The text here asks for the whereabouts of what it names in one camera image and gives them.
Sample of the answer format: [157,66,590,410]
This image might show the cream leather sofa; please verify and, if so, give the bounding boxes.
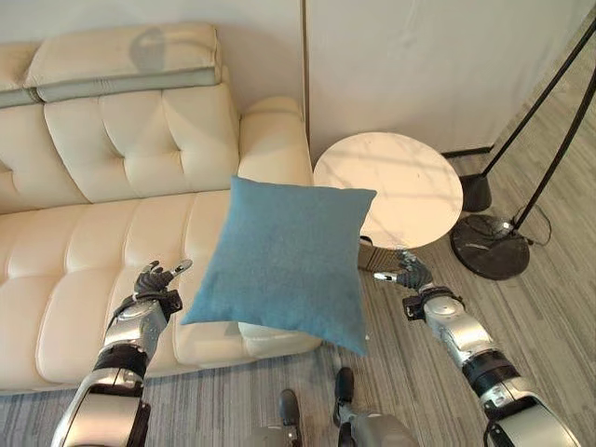
[0,21,323,397]

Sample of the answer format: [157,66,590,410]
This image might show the robot left leg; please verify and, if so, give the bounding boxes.
[251,388,300,447]

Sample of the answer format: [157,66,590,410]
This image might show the round white marble side table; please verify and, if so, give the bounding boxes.
[312,130,465,250]

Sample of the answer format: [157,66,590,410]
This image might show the black cone lamp shade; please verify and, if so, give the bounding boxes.
[460,172,493,212]

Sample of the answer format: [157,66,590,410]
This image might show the black round marble lamp base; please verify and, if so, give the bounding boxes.
[449,212,531,280]

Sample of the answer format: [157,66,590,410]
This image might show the blue square cushion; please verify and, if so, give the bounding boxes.
[179,174,378,358]

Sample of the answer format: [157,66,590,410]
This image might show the black floor lamp pole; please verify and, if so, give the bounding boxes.
[483,18,596,227]

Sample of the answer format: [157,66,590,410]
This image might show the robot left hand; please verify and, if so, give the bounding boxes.
[133,259,194,298]

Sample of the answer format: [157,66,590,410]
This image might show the black lamp power cable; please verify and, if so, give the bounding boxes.
[479,202,553,247]

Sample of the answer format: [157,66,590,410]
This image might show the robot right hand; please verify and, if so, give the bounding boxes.
[373,250,435,289]

